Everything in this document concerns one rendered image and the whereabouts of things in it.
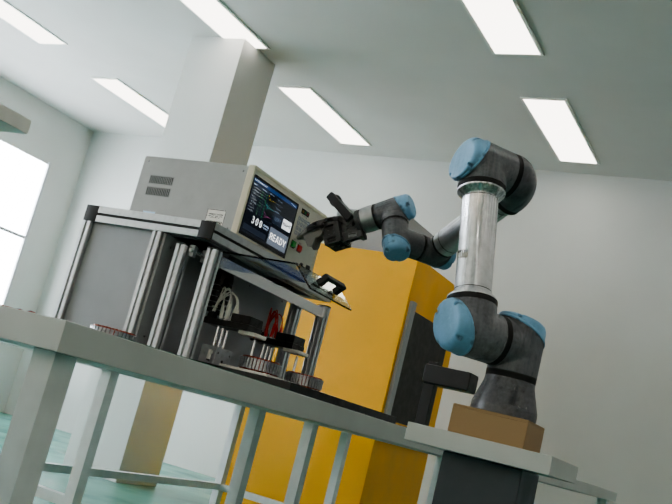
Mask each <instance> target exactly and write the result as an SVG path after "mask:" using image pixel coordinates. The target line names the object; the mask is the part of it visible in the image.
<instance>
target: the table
mask: <svg viewBox="0 0 672 504"><path fill-rule="evenodd" d="M76 363H80V364H84V365H87V366H91V367H95V368H99V369H102V371H101V375H100V378H99V381H98V385H97V388H96V391H95V395H94V398H93V401H92V405H91V408H90V411H89V414H88V418H87V421H86V424H85V428H84V431H83V434H82V438H81V441H80V444H79V448H78V451H77V454H76V458H75V461H74V464H73V465H67V464H59V463H50V462H45V465H44V468H43V471H44V472H54V473H63V474H70V477H69V481H68V484H67V487H66V491H65V494H64V493H62V492H59V491H56V490H53V489H50V488H48V487H45V486H42V485H39V484H38V487H37V491H36V494H35V496H36V497H39V498H41V499H44V500H47V501H50V502H52V503H55V504H81V501H82V498H83V494H84V491H85V488H86V484H87V481H88V478H89V476H91V477H101V478H110V479H120V480H129V481H138V482H148V483H157V484H167V485H176V486H186V487H195V488H204V489H212V493H211V497H210V501H209V504H220V501H221V497H222V494H223V492H228V488H229V486H228V485H225V482H226V479H227V475H228V471H229V468H230V464H231V460H232V456H233V453H234V449H235V445H236V442H237V438H238V434H239V430H240V427H241V423H242V419H243V416H244V412H245V408H246V407H248V408H250V407H249V406H245V405H241V404H237V403H233V402H230V401H226V400H222V399H218V398H214V397H211V396H207V395H203V394H199V393H195V392H192V391H188V390H184V389H180V388H176V387H173V386H169V385H165V384H161V383H158V382H154V381H150V380H146V379H142V378H139V377H135V376H131V375H127V374H123V373H120V372H116V371H112V370H108V369H104V368H101V367H97V366H93V365H89V364H85V363H82V362H78V361H76ZM119 374H122V375H126V376H130V377H133V378H137V379H141V380H145V381H149V382H152V383H156V384H160V385H164V386H168V387H172V388H175V389H179V390H183V391H187V392H191V393H195V394H198V395H202V396H206V397H210V398H214V399H217V400H221V401H225V402H229V403H233V404H236V405H235V408H234V412H233V416H232V419H231V423H230V427H229V430H228V434H227V438H226V442H225V445H224V449H223V453H222V456H221V460H220V464H219V467H218V471H217V475H216V478H215V482H210V481H201V480H193V479H185V478H176V477H168V476H159V475H151V474H143V473H134V472H126V471H117V470H109V469H101V468H92V464H93V461H94V457H95V454H96V451H97V447H98V444H99V441H100V437H101V434H102V431H103V427H104V424H105V420H106V417H107V414H108V410H109V407H110V404H111V400H112V397H113V394H114V390H115V387H116V384H117V380H118V377H119ZM351 436H352V434H351V433H347V432H343V431H342V432H341V435H340V439H339V443H338V447H337V451H336V455H335V459H334V463H333V467H332V472H331V476H330V480H329V484H328V488H327V492H326V496H325V500H324V504H335V501H336V497H337V493H338V489H339V485H340V481H341V477H342V473H343V469H344V465H345V461H346V457H347V452H348V448H349V444H350V440H351ZM244 498H246V499H249V500H252V501H255V502H258V503H261V504H284V503H283V502H280V501H276V500H273V499H270V498H267V497H264V496H260V495H257V494H254V493H251V492H248V491H245V494H244Z"/></svg>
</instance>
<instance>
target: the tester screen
mask: <svg viewBox="0 0 672 504"><path fill-rule="evenodd" d="M296 209H297V205H295V204H294V203H292V202H291V201H289V200H288V199H286V198H285V197H283V196H282V195H281V194H279V193H278V192H276V191H275V190H273V189H272V188H270V187H269V186H268V185H266V184H265V183H263V182H262V181H260V180H259V179H257V178H256V177H255V179H254V182H253V186H252V189H251V193H250V197H249V200H248V204H247V207H246V211H245V214H244V218H243V222H242V225H241V229H240V231H242V232H244V233H246V234H247V235H249V236H251V237H253V238H254V239H256V240H258V241H260V242H261V243H263V244H265V245H267V246H268V247H270V248H272V249H273V250H275V251H277V252H279V253H280V254H282V255H284V254H285V253H282V252H281V251H279V250H277V249H275V248H274V247H272V246H270V245H269V244H267V243H266V242H267V238H268V234H269V231H270V227H273V228H274V229H276V230H278V231H279V232H281V233H282V234H284V235H286V236H287V237H289V235H290V233H288V232H287V231H285V230H283V229H282V228H280V227H279V226H277V225H275V224H274V223H272V221H273V217H274V213H277V214H278V215H280V216H281V217H283V218H284V219H286V220H287V221H289V222H290V223H292V224H293V220H294V217H295V213H296ZM252 215H254V216H256V217H257V218H259V219H260V220H262V221H264V222H263V225H262V229H259V228H258V227H256V226H254V225H253V224H251V223H250V222H251V218H252ZM244 222H245V223H246V224H248V225H250V226H251V227H253V228H255V229H256V230H258V231H260V232H262V233H263V234H265V235H266V237H265V241H264V240H263V239H261V238H259V237H257V236H256V235H254V234H252V233H251V232H249V231H247V230H245V229H244V228H242V226H243V223H244Z"/></svg>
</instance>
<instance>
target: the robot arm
mask: <svg viewBox="0 0 672 504"><path fill-rule="evenodd" d="M449 176H450V177H451V178H452V179H453V180H454V181H457V182H458V184H457V195H458V196H459V197H460V198H461V199H462V210H461V215H460V216H458V217H457V218H456V219H454V220H453V221H452V222H451V223H449V224H448V225H447V226H445V227H444V228H443V229H442V230H440V231H439V232H438V233H436V234H435V235H434V236H432V237H428V236H426V235H423V234H420V233H417V232H415V231H412V230H410V229H409V226H408V220H409V221H410V220H411V219H414V218H415V217H416V207H415V204H414V201H413V199H412V198H411V196H410V195H408V194H403V195H399V196H396V197H395V196H394V197H392V198H390V199H387V200H384V201H381V202H378V203H375V204H372V205H368V206H365V207H362V208H360V209H359V210H356V211H354V213H353V212H352V211H351V210H350V209H349V208H348V207H347V205H346V204H345V203H344V202H343V201H342V198H341V197H340V196H339V195H337V194H334V193H333V192H330V193H329V194H328V195H327V197H326V198H327V199H328V200H329V202H330V204H331V205H332V206H333V207H335V208H336V210H337V211H338V212H339V213H340V214H341V215H342V216H341V215H339V216H332V217H327V218H325V219H322V220H318V221H315V222H313V223H312V224H310V225H308V226H307V227H306V228H305V229H304V230H303V231H302V232H301V233H300V234H299V235H298V236H297V240H305V241H306V244H307V246H308V247H312V249H313V250H318V249H319V248H320V245H321V242H322V241H324V244H325V246H327V247H329V248H330V249H332V250H334V251H335V252H338V251H341V250H344V249H347V248H350V247H351V243H350V242H354V241H357V240H360V239H361V240H362V241H364V240H367V235H366V233H371V232H374V231H377V230H380V229H382V247H383V254H384V256H385V257H386V258H387V259H388V260H390V261H393V262H394V261H398V262H400V261H404V260H406V259H407V258H410V259H413V260H416V261H419V262H421V263H424V264H427V265H430V266H431V267H433V268H439V269H442V270H446V269H449V268H450V267H451V266H452V263H454V261H455V259H456V252H458V253H457V263H456V274H455V284H454V290H453V291H452V292H450V293H449V294H448V295H447V298H446V299H445V300H443V301H442V302H441V303H440V304H439V306H438V308H437V312H436V313H435V315H434V320H433V332H434V336H435V339H436V341H437V343H438V344H439V345H440V347H441V348H443V349H444V350H447V351H449V352H451V353H453V354H455V355H458V356H464V357H467V358H470V359H473V360H476V361H479V362H482V363H486V364H487V368H486V373H485V377H484V379H483V381H482V383H481V384H480V386H479V388H478V389H477V391H476V393H475V395H474V396H473V398H472V400H471V404H470V407H474V408H478V409H483V410H487V411H491V412H496V413H500V414H504V415H509V416H513V417H517V418H522V419H526V420H529V421H531V422H533V423H535V424H536V421H537V407H536V397H535V386H536V381H537V377H538V372H539V368H540V363H541V358H542V353H543V349H544V348H545V338H546V329H545V327H544V326H543V325H542V324H541V323H540V322H538V321H537V320H535V319H533V318H531V317H529V316H526V315H522V314H519V313H517V312H513V311H501V312H500V313H499V314H497V307H498V300H497V298H496V297H495V296H494V295H493V294H492V282H493V269H494V256H495V243H496V230H497V223H498V222H499V221H501V220H502V219H503V218H505V217H506V216H508V215H509V216H513V215H516V214H517V213H519V212H520V211H521V210H523V209H524V208H525V207H526V206H527V205H528V204H529V202H530V201H531V200H532V198H533V196H534V194H535V191H536V187H537V176H536V172H535V170H534V168H533V166H532V164H531V163H530V162H529V161H528V160H527V159H526V158H524V157H523V156H521V155H518V154H515V153H513V152H511V151H509V150H506V149H504V148H502V147H500V146H498V145H495V144H493V143H491V142H490V141H488V140H483V139H481V138H478V137H472V138H470V139H468V140H466V141H465V142H464V143H462V144H461V146H460V147H459V148H458V149H457V151H456V152H455V154H454V155H453V157H452V160H451V162H450V166H449Z"/></svg>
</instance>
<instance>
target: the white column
mask: <svg viewBox="0 0 672 504"><path fill-rule="evenodd" d="M274 68H275V64H274V63H273V62H271V61H270V60H269V59H268V58H267V57H266V56H265V55H264V54H263V53H262V52H261V51H260V50H259V49H256V48H255V47H254V46H253V45H252V44H250V43H249V42H248V41H247V40H246V39H237V38H221V37H192V40H191V43H190V46H189V50H188V53H187V56H186V59H185V63H184V66H183V69H182V73H181V76H180V79H179V82H178V86H177V89H176V92H175V96H174V99H173V102H172V105H171V109H170V112H169V115H168V119H167V122H166V125H165V128H164V132H163V135H162V138H161V142H160V145H159V148H158V151H157V155H156V157H165V158H175V159H185V160H195V161H206V162H216V163H226V164H236V165H246V166H247V163H248V160H249V156H250V153H251V149H252V146H253V142H254V139H255V135H256V132H257V128H258V125H259V121H260V118H261V114H262V111H263V107H264V103H265V100H266V96H267V93H268V89H269V86H270V82H271V79H272V75H273V72H274ZM101 371H102V369H99V368H95V367H92V368H91V372H90V375H89V378H88V382H87V385H86V388H85V391H84V395H83V398H82V401H81V405H80V408H79V411H78V414H77V418H76V421H75V424H74V428H73V431H72V434H71V437H70V441H69V444H68V447H67V451H66V454H65V457H64V461H63V464H67V465H73V464H74V461H75V458H76V454H77V451H78V448H79V444H80V441H81V438H82V434H83V431H84V428H85V424H86V421H87V418H88V414H89V411H90V408H91V405H92V401H93V398H94V395H95V391H96V388H97V385H98V381H99V378H100V375H101ZM182 393H183V390H179V389H175V388H172V387H168V386H164V385H160V384H156V383H152V382H149V381H145V380H141V379H137V378H133V377H130V376H126V375H122V374H119V377H118V380H117V384H116V387H115V390H114V394H113V397H112V400H111V404H110V407H109V410H108V414H107V417H106V420H105V424H104V427H103V431H102V434H101V437H100V441H99V444H98V447H97V451H96V454H95V457H94V461H93V464H92V468H101V469H109V470H117V471H126V472H134V473H143V474H151V475H159V474H160V471H161V467H162V464H163V460H164V457H165V453H166V450H167V446H168V442H169V439H170V435H171V432H172V428H173V425H174V421H175V418H176V414H177V411H178V407H179V404H180V400H181V397H182Z"/></svg>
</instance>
